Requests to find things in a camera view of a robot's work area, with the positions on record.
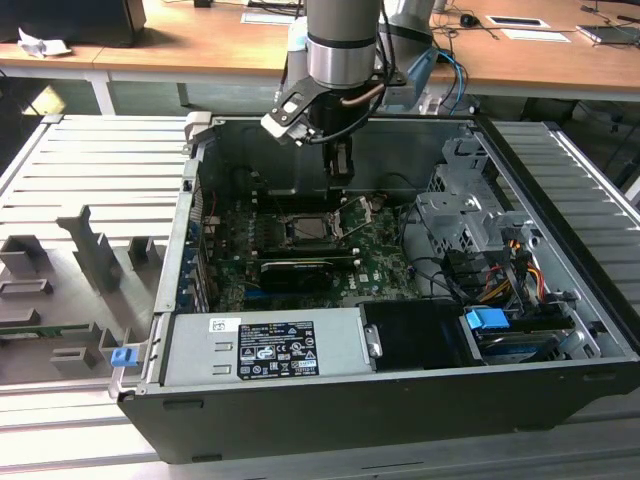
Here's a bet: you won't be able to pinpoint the black camera cable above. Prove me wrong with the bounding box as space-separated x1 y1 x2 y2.
304 64 402 148

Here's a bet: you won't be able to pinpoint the silver metal drive cage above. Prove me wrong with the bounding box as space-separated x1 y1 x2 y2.
413 135 542 262

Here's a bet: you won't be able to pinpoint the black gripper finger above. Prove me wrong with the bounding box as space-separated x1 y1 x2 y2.
322 140 358 190

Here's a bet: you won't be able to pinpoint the grey case release handle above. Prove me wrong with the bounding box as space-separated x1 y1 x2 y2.
183 111 217 147

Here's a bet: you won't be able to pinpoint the green RAM stick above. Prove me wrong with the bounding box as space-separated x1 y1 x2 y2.
0 323 92 338

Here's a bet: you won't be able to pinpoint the grey desk grommet plate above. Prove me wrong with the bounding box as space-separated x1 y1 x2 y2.
239 10 290 26
484 14 552 29

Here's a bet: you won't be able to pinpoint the metal socket cover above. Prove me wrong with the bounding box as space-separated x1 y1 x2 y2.
332 196 375 240

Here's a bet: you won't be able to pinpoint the black graphics card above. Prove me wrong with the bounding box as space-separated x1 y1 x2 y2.
258 258 337 294

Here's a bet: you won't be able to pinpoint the wooden desk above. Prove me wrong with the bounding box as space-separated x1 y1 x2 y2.
0 0 640 117

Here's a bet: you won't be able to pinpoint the crumpled white paper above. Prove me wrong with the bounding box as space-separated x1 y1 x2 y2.
17 27 74 59

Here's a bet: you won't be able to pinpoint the dark notebook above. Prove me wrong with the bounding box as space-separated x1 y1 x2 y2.
574 21 640 49

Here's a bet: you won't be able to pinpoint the black box on desk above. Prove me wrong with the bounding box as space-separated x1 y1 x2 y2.
0 0 148 49

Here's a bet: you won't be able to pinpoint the blue case latch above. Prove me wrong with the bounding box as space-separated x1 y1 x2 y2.
110 346 138 371

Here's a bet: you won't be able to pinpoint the black PC case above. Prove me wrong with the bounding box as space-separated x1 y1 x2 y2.
107 112 640 466

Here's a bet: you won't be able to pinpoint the CPU socket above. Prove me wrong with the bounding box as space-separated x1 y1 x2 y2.
281 211 347 247

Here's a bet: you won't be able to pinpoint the black wire bundle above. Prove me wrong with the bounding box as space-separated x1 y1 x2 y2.
403 252 469 302

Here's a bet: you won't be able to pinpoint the grey parts rack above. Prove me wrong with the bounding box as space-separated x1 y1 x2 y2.
0 203 171 387

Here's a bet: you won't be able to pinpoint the blue disk carrier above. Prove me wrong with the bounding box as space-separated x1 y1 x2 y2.
462 305 564 365

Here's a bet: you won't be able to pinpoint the blue expansion slot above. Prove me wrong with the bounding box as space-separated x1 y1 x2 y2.
243 286 282 302

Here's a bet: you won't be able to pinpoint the green motherboard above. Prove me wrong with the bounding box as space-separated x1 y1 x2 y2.
199 189 426 311

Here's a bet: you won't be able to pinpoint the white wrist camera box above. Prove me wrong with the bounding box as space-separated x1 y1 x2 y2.
259 78 324 149

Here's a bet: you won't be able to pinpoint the white paper sheet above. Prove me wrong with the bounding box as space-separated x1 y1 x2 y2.
499 27 572 44

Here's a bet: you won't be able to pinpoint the grey power supply unit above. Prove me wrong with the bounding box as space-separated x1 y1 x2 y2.
162 307 377 389

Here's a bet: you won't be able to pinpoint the yellow and red wires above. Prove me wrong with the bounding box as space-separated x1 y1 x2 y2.
478 238 547 302

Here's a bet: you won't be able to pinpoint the blue cable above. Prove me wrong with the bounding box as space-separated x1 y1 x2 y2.
438 48 470 109

